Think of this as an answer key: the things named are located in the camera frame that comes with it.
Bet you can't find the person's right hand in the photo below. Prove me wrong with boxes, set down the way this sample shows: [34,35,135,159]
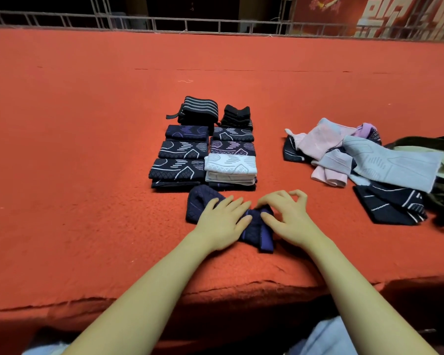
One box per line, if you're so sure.
[258,189,327,252]

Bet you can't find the person's left hand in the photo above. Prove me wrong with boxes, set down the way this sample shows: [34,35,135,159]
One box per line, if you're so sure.
[188,193,254,254]

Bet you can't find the single navy purple-cuffed sock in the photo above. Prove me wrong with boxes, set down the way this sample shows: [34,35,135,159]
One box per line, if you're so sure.
[185,184,276,253]

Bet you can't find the single black purple-lined sock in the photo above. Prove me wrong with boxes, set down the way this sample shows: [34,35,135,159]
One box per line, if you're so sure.
[151,179,204,192]
[210,140,257,157]

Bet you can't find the single black white-patterned sock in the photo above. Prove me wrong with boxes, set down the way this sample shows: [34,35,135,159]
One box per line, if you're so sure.
[158,139,209,160]
[148,157,207,182]

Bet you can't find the single black grey-striped sock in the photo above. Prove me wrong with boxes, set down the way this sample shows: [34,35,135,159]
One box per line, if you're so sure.
[212,127,256,142]

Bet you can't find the person's left forearm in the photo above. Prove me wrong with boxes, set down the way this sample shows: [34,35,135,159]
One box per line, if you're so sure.
[63,233,212,355]

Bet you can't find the person's right forearm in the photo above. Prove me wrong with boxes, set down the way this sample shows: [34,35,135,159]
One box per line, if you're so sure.
[303,236,438,355]

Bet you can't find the person's pale blue clothing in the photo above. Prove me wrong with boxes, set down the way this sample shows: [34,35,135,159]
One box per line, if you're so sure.
[22,316,360,355]

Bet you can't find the single black white-lined sock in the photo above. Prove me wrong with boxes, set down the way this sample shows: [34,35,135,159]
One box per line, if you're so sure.
[353,182,429,226]

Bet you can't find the grey metal truss tower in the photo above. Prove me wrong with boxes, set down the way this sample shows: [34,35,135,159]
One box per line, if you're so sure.
[277,0,296,36]
[89,0,112,28]

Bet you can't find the red banner with white print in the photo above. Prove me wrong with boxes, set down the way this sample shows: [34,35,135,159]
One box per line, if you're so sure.
[292,0,444,40]

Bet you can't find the dark brown door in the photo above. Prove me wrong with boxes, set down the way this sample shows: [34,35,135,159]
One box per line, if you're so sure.
[147,0,241,19]

